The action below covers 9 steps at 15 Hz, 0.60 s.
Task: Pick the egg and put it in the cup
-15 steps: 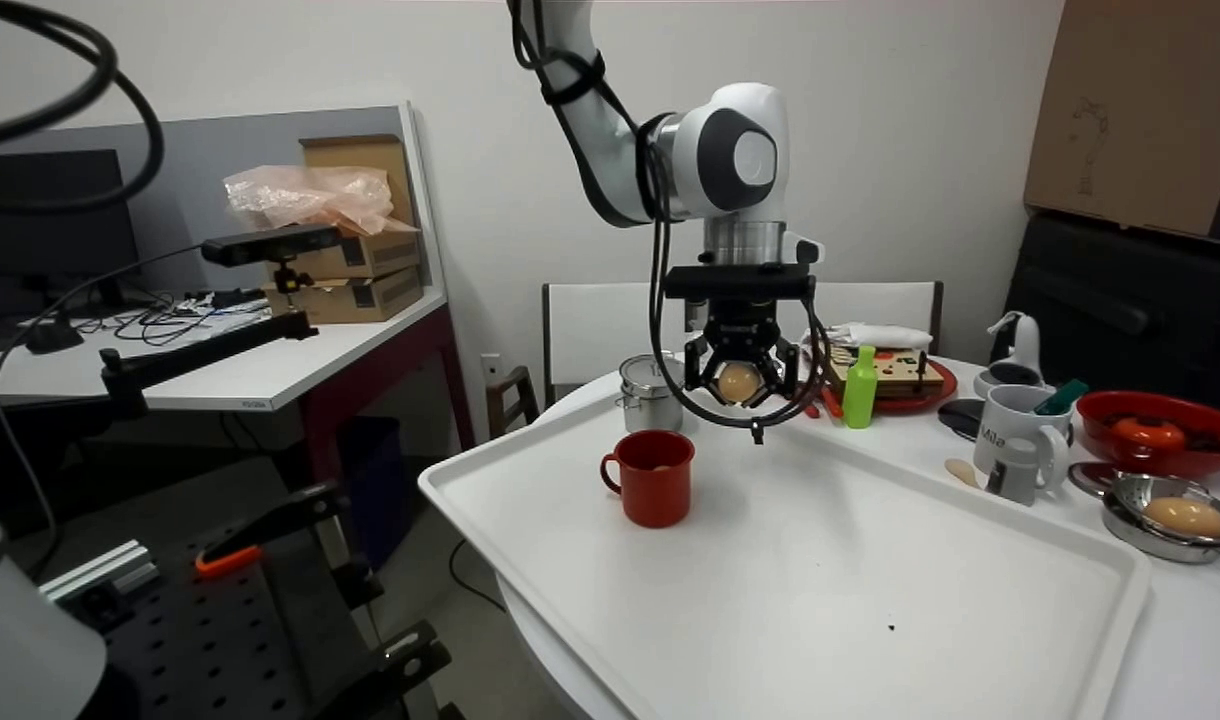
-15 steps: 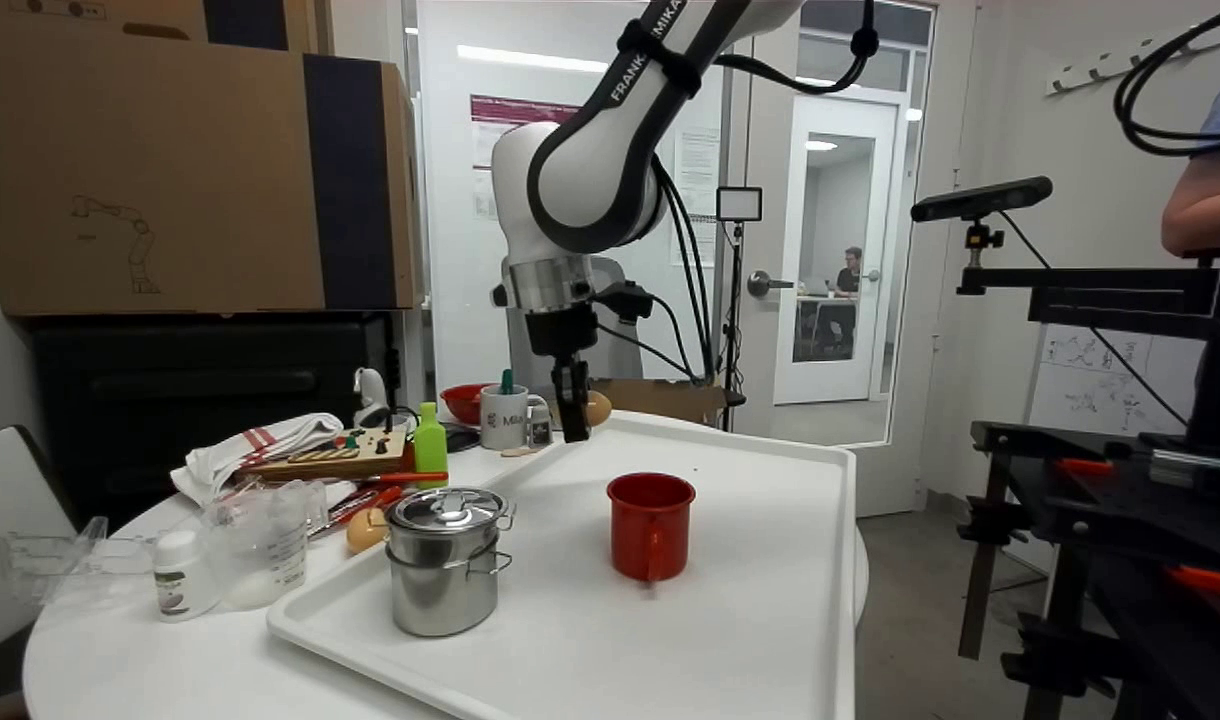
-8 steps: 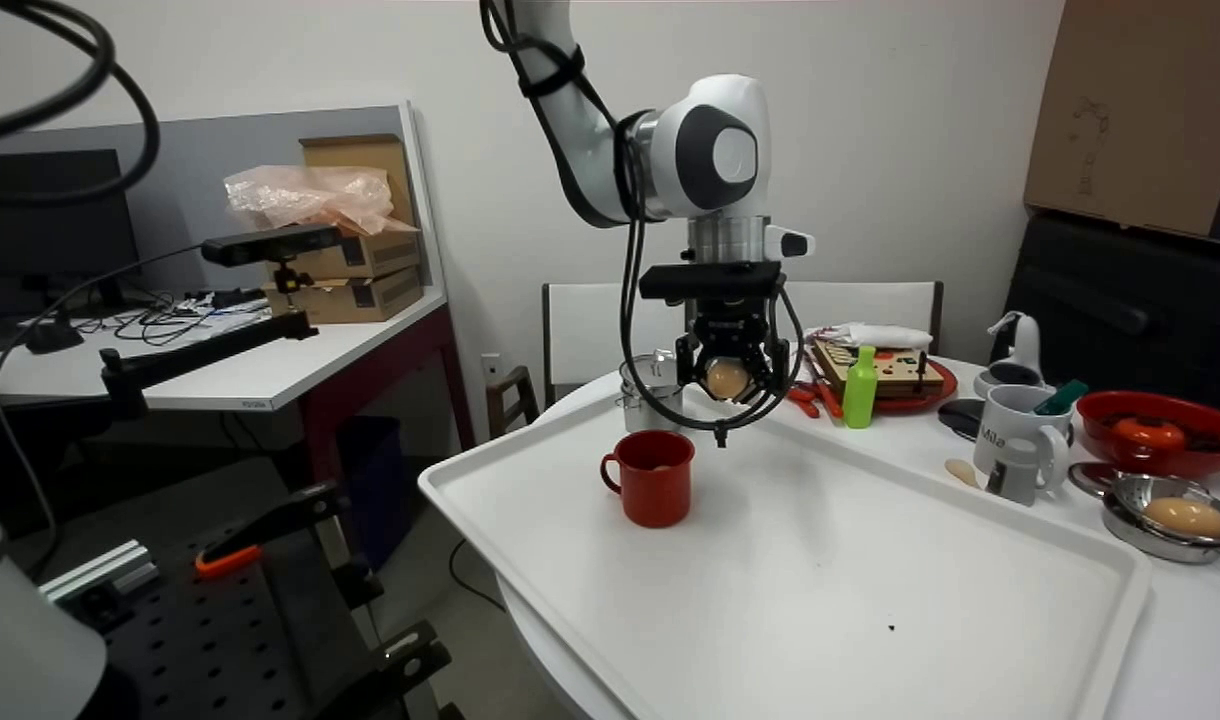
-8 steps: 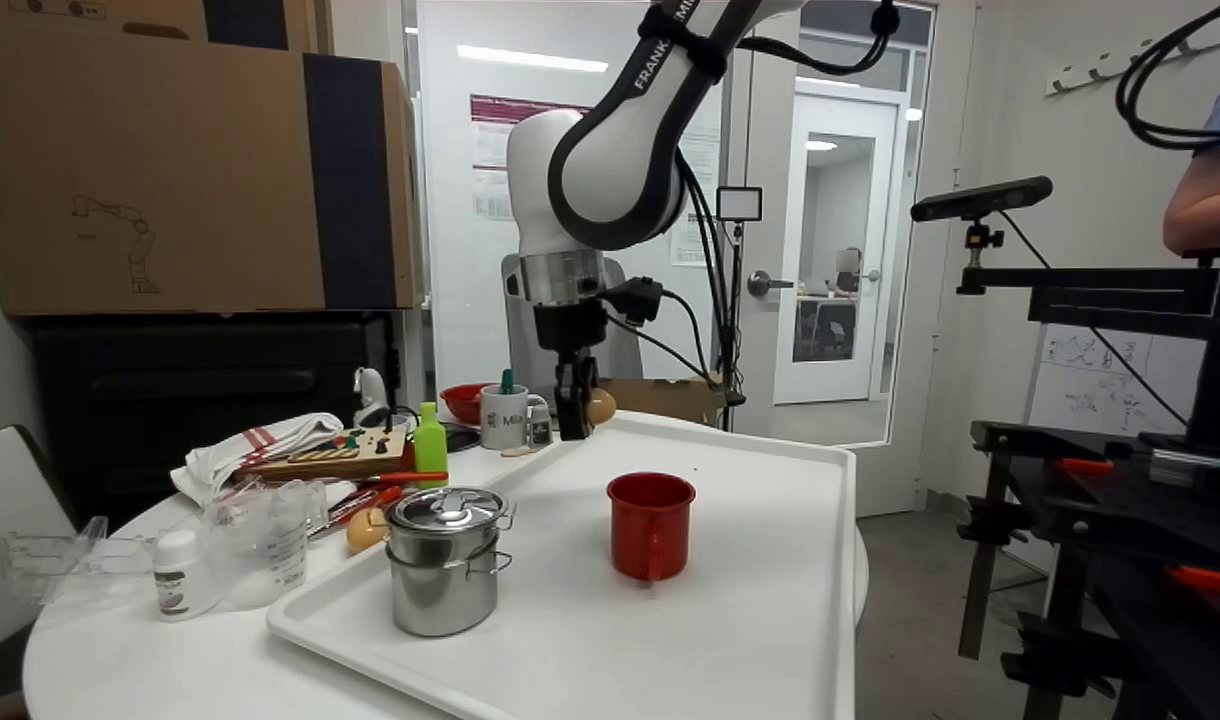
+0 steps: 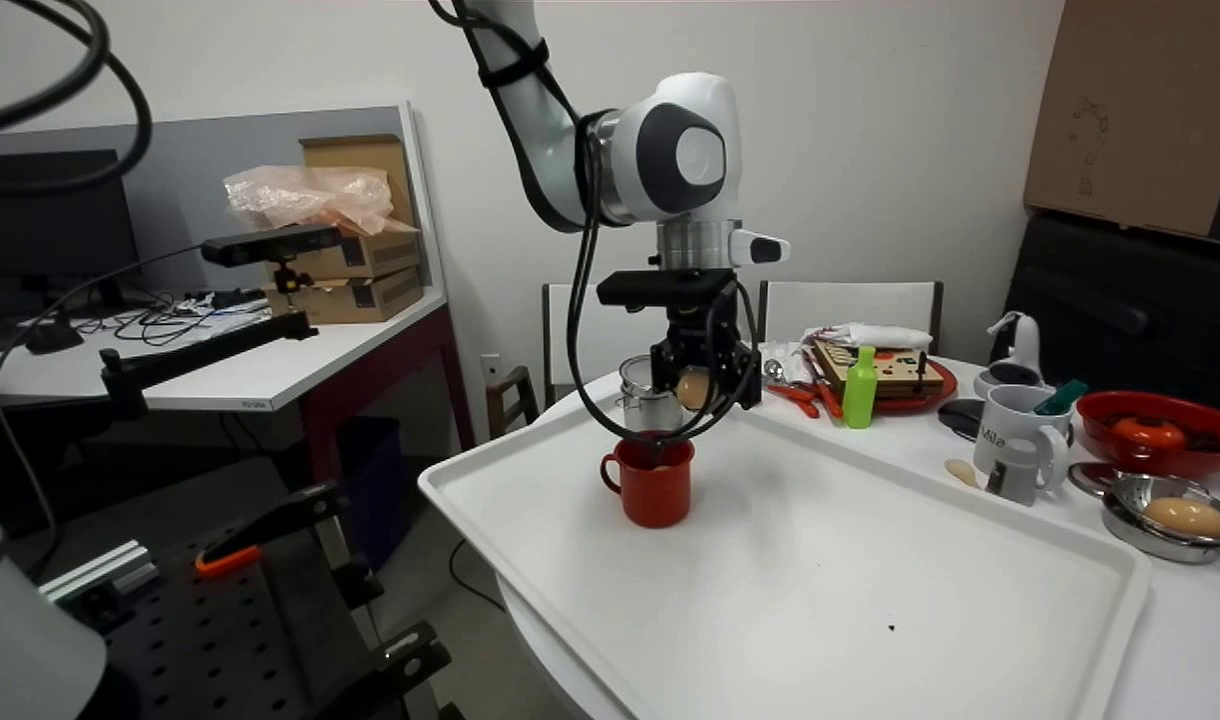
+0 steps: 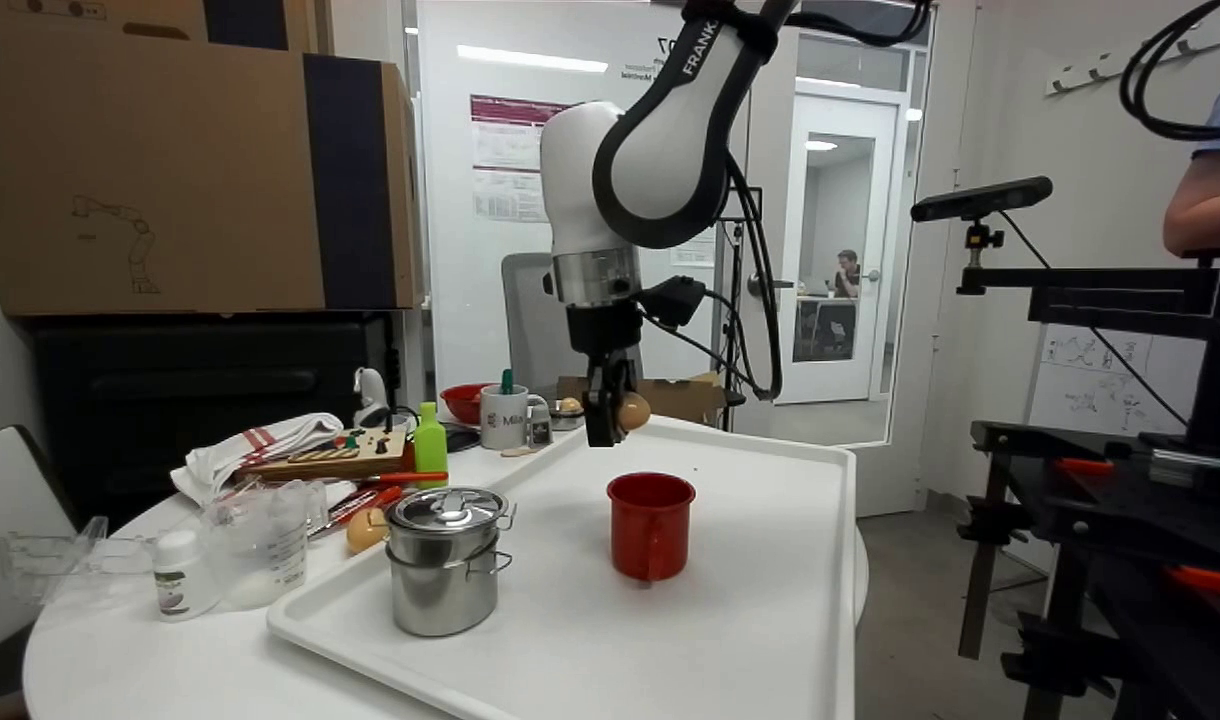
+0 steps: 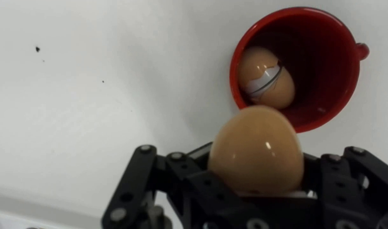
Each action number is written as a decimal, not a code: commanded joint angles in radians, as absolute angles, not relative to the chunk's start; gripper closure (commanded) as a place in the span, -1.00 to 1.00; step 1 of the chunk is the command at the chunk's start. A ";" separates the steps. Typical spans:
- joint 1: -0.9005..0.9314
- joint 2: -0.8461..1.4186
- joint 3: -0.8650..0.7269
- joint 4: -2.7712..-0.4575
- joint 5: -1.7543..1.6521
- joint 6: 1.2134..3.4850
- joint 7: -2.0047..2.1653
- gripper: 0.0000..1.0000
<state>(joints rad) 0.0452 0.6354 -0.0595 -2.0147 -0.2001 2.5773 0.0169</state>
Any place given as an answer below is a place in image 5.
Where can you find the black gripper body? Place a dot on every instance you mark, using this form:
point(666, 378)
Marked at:
point(697, 329)

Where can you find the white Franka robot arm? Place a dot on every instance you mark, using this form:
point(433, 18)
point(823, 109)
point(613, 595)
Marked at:
point(673, 152)

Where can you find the red enamel cup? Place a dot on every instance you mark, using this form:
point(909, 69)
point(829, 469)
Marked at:
point(658, 487)

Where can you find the beige egg-shaped item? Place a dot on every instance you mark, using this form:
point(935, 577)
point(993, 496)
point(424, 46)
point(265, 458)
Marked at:
point(1184, 512)

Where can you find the red scissors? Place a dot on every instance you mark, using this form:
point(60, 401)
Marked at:
point(794, 397)

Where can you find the green bottle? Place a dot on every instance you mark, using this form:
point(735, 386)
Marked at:
point(858, 388)

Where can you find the white tube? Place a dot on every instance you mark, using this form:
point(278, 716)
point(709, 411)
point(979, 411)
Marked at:
point(882, 336)

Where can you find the small black step stool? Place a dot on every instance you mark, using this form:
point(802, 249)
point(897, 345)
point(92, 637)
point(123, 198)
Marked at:
point(512, 401)

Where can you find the wooden block toy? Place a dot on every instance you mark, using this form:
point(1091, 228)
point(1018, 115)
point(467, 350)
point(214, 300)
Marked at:
point(902, 367)

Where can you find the red plate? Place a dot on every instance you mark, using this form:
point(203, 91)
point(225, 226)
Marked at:
point(928, 388)

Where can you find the black round lid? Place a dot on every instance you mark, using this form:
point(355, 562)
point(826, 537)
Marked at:
point(963, 416)

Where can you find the white plastic tray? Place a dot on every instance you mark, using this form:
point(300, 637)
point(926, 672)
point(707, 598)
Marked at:
point(771, 600)

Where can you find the small beige piece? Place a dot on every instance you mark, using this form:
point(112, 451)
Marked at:
point(963, 475)

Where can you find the white pitcher mug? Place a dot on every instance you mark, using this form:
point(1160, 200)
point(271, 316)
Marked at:
point(1015, 445)

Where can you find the flat brown cardboard box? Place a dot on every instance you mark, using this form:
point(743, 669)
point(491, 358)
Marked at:
point(381, 249)
point(370, 296)

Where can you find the dark blue bin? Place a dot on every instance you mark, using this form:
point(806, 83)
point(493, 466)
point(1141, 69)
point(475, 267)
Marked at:
point(370, 487)

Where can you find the teal utensil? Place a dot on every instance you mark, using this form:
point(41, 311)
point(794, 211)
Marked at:
point(1066, 394)

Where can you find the upright brown cardboard box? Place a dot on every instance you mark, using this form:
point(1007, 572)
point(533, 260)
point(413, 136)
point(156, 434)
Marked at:
point(370, 152)

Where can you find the black cabinet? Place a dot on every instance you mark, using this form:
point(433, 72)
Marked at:
point(1130, 306)

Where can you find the pink plastic bag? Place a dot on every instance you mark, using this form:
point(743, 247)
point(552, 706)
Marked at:
point(309, 198)

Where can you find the red bowl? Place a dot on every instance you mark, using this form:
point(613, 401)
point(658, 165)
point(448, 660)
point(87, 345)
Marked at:
point(1141, 461)

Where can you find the orange fruit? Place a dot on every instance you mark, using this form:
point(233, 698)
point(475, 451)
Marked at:
point(1148, 434)

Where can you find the white desk red legs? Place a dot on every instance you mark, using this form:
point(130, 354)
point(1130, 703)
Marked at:
point(233, 383)

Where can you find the metal strainer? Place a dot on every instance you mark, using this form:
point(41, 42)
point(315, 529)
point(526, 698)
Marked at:
point(1141, 537)

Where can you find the large brown cardboard panel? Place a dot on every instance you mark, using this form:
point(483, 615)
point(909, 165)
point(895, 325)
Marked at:
point(1141, 107)

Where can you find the grey desk partition panel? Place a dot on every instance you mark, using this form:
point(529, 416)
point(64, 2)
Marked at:
point(209, 162)

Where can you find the black pegboard cart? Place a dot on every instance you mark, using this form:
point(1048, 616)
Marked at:
point(209, 643)

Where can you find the black computer monitor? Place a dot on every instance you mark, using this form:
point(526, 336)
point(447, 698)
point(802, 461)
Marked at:
point(32, 226)

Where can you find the white rounded cover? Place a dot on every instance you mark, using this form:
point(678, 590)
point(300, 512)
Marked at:
point(21, 655)

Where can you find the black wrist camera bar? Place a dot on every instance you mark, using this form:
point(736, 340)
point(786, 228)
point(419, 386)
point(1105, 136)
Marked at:
point(668, 290)

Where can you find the black stereo camera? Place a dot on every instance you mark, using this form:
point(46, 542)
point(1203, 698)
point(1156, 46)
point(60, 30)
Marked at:
point(271, 247)

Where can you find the aluminium rail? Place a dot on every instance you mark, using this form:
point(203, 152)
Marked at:
point(100, 564)

